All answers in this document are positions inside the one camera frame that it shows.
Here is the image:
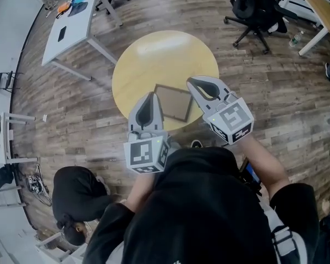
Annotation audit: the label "black device with blue screen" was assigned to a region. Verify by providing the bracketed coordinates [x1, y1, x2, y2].
[237, 157, 262, 195]

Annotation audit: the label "framed picture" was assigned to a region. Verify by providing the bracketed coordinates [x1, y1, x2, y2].
[153, 83, 195, 123]

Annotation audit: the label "grey strapped bag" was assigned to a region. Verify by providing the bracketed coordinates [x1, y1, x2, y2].
[263, 207, 309, 264]

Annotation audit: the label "person's grey jeans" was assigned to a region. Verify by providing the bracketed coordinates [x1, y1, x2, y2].
[166, 136, 183, 151]

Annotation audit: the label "dark blue bag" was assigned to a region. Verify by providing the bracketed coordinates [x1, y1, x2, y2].
[68, 1, 89, 18]

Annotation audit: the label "small white desk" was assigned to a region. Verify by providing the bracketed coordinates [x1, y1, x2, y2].
[0, 111, 41, 165]

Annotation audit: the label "person's right forearm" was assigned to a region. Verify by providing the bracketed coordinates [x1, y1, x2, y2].
[235, 134, 292, 201]

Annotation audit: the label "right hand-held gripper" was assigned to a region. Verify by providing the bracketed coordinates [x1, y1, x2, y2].
[186, 75, 255, 145]

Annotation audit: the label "wired electronic device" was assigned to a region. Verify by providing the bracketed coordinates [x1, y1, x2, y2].
[26, 172, 52, 207]

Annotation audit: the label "wooden top desk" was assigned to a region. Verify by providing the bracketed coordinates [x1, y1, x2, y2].
[280, 0, 330, 57]

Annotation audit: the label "person's black t-shirt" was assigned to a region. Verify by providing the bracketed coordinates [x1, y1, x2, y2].
[82, 147, 320, 264]

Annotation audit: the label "black folding chair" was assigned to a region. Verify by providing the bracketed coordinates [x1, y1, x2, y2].
[0, 70, 25, 94]

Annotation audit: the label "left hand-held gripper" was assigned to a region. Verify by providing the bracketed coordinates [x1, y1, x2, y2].
[123, 91, 171, 174]

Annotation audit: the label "clear water bottle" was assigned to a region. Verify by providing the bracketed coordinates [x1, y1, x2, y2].
[288, 30, 305, 48]

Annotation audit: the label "large white desk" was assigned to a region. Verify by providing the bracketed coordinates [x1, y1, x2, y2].
[41, 0, 125, 83]

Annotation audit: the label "person's left forearm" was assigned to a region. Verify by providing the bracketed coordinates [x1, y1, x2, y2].
[125, 171, 157, 213]

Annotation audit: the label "black phone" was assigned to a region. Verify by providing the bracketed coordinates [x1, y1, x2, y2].
[57, 25, 68, 42]

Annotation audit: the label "yellow round table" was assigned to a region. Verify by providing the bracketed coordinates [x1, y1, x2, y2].
[112, 30, 220, 133]

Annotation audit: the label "orange item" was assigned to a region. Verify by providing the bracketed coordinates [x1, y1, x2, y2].
[57, 2, 73, 14]

